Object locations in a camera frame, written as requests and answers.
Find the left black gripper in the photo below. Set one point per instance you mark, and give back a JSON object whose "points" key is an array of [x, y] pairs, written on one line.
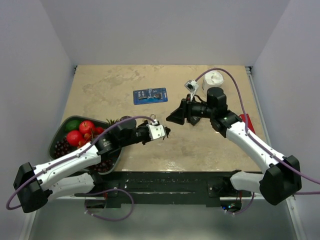
{"points": [[144, 124]]}

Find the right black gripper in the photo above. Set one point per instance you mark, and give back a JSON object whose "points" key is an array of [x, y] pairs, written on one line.
{"points": [[178, 116]]}

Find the black padlock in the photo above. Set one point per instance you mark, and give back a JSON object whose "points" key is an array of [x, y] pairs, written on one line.
{"points": [[194, 120]]}

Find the brass padlock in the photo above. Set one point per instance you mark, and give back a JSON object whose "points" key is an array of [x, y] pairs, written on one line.
{"points": [[153, 116]]}

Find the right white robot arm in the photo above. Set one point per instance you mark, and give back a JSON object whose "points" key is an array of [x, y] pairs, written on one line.
{"points": [[279, 178]]}

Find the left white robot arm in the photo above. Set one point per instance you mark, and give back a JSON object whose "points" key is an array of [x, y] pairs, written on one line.
{"points": [[35, 185]]}

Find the blue blister card package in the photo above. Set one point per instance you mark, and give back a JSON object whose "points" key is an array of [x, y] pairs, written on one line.
{"points": [[150, 96]]}

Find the white paper roll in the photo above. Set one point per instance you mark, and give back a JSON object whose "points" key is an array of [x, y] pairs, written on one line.
{"points": [[212, 79]]}

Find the red strawberries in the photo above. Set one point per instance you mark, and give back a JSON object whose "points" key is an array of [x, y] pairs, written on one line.
{"points": [[98, 130]]}

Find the red box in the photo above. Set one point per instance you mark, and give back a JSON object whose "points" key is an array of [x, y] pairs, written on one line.
{"points": [[249, 122]]}

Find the purple grapes bunch front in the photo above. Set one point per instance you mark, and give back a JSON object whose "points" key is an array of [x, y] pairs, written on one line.
{"points": [[102, 167]]}

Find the yellow red cherries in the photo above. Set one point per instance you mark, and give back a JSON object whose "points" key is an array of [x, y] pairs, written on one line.
{"points": [[86, 139]]}

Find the red apple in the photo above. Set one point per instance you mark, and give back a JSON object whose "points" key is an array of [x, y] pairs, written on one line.
{"points": [[74, 137], [86, 127]]}

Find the green lime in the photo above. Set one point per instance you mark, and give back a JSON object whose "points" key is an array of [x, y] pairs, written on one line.
{"points": [[72, 125]]}

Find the dark green fruit tray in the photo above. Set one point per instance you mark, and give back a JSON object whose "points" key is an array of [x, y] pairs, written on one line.
{"points": [[61, 133]]}

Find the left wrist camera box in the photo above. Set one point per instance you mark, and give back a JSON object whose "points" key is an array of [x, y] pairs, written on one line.
{"points": [[156, 131]]}

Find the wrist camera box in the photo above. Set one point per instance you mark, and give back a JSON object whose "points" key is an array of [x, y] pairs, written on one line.
{"points": [[156, 131], [192, 86]]}

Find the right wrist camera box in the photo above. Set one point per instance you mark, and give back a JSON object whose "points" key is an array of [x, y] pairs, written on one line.
{"points": [[192, 86]]}

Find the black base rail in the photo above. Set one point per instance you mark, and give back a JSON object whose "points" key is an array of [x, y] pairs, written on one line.
{"points": [[210, 189]]}

